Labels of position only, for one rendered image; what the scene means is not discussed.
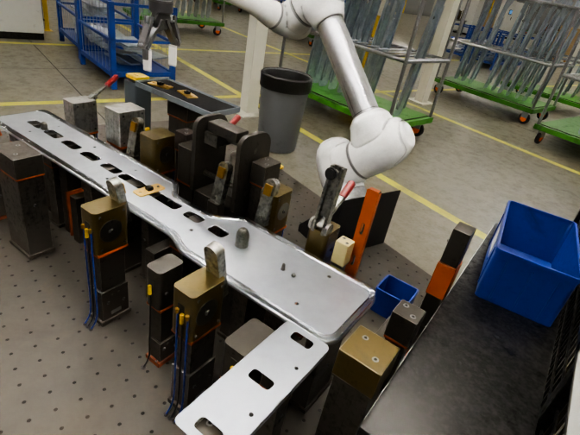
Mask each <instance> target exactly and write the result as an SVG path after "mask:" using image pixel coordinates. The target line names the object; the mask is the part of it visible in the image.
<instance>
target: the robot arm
mask: <svg viewBox="0 0 580 435"><path fill-rule="evenodd" d="M224 1H226V2H228V3H231V4H233V5H235V6H237V7H238V8H240V9H243V10H245V11H246V12H248V13H250V14H251V15H252V16H253V17H255V18H256V19H257V20H258V21H260V22H261V23H262V24H263V25H264V26H266V27H267V28H269V29H271V30H272V31H273V32H275V33H276V34H278V35H281V36H283V37H286V38H288V39H292V40H302V39H305V38H306V37H307V36H308V35H309V34H310V32H311V29H312V27H313V28H314V29H315V30H317V31H318V33H319V35H320V38H321V40H322V42H323V44H324V47H325V51H326V52H327V55H328V57H329V60H330V62H331V65H332V68H333V70H334V73H335V74H336V77H337V81H338V83H339V85H340V87H341V90H342V92H343V95H344V98H345V100H346V103H347V105H348V107H349V109H350V113H351V115H352V117H353V120H352V123H351V125H350V140H351V142H350V141H349V140H348V139H346V138H343V137H332V138H330V139H327V140H326V141H324V142H322V143H321V144H320V145H319V147H318V150H317V157H316V162H317V169H318V176H319V179H320V182H321V185H322V187H323V189H324V185H325V181H326V177H325V170H326V169H327V168H328V167H330V165H331V164H334V163H336V164H338V165H340V166H342V167H346V168H348V170H347V173H346V175H345V178H344V183H343V186H342V189H343V188H344V186H345V185H346V184H347V182H348V181H349V180H353V181H355V184H356V186H355V187H354V189H353V190H352V191H351V193H350V194H349V196H348V197H347V198H346V200H348V199H357V198H361V197H365V195H366V191H367V190H366V188H365V185H364V183H363V182H364V181H366V180H367V179H368V178H370V177H372V176H375V175H377V174H380V173H383V172H385V171H387V170H388V169H390V168H392V167H395V166H396V165H398V164H399V163H401V162H402V161H403V160H404V159H406V158H407V157H408V155H409V154H410V153H411V152H412V150H413V147H414V144H415V136H414V133H413V130H412V128H411V126H410V125H409V124H408V123H407V122H406V121H404V120H403V119H401V118H398V117H392V116H391V115H390V113H389V112H388V111H387V110H384V109H383V108H379V106H378V104H377V102H376V100H375V96H374V93H373V92H372V90H371V87H370V85H369V82H368V79H367V77H366V74H365V72H364V70H363V66H362V64H361V61H360V60H359V58H358V55H357V52H356V49H355V46H354V44H353V41H352V40H351V37H350V33H349V31H348V29H347V27H346V25H345V22H344V0H286V1H285V2H283V3H279V2H277V1H275V0H224ZM148 8H149V10H150V11H151V13H152V14H151V16H146V15H145V16H144V23H143V26H142V31H141V34H140V37H139V41H138V43H137V46H138V47H139V48H142V59H143V70H145V71H148V72H152V50H151V49H150V47H151V45H152V43H153V41H154V38H155V37H156V35H157V33H159V32H160V31H162V30H164V31H165V33H166V35H167V38H168V39H169V41H170V43H171V44H169V50H168V65H170V66H176V63H177V47H179V46H180V44H181V39H180V32H179V29H178V25H177V16H174V15H171V14H173V1H172V0H148ZM177 39H178V40H177ZM342 189H341V191H342Z"/></svg>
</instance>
